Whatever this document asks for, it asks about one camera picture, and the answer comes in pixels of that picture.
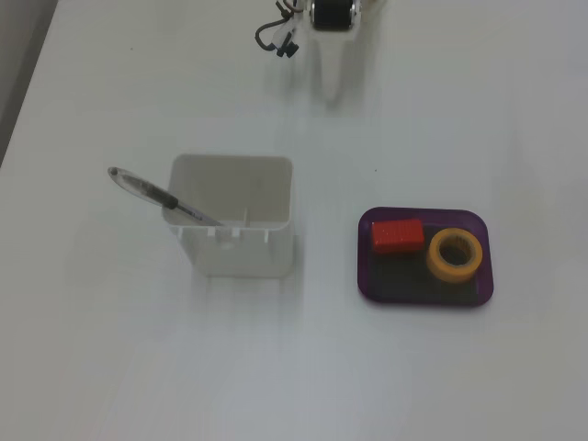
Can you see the purple metal tray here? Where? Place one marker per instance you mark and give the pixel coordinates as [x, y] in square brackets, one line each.
[413, 287]

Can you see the yellow masking tape roll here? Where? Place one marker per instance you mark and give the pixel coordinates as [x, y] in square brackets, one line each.
[455, 272]

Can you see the red rectangular cube block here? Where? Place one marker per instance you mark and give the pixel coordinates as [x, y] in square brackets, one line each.
[397, 235]

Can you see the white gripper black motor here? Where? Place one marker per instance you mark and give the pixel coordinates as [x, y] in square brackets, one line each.
[332, 14]

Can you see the white plastic container box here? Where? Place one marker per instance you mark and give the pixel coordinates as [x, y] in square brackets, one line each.
[243, 257]

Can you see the black clear ballpoint pen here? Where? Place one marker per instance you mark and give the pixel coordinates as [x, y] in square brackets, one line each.
[156, 193]

